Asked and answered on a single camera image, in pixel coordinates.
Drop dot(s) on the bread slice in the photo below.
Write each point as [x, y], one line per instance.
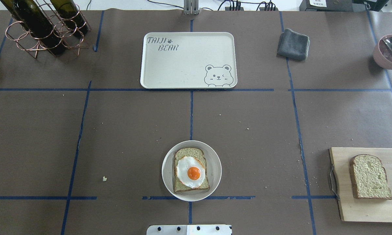
[369, 178]
[192, 152]

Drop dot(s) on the white round plate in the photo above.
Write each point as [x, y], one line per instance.
[214, 171]

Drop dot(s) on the fried egg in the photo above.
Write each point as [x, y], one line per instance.
[190, 172]

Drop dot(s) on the cream bear serving tray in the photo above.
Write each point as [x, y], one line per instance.
[188, 60]

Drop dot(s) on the grey folded cloth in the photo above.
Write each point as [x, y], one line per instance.
[293, 45]

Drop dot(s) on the green wine bottle middle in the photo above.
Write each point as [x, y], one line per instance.
[73, 19]

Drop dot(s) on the green wine bottle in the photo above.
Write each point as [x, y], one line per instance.
[33, 20]
[73, 19]

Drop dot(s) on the wooden cutting board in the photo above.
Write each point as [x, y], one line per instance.
[360, 210]

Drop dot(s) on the green wine bottle left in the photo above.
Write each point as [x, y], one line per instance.
[33, 20]

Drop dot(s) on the pink bowl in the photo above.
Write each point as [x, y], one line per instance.
[381, 53]

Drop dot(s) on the aluminium frame post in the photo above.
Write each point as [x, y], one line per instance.
[191, 7]

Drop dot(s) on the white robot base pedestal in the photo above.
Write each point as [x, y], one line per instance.
[209, 229]

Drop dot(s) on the copper wire bottle rack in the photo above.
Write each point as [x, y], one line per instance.
[25, 42]

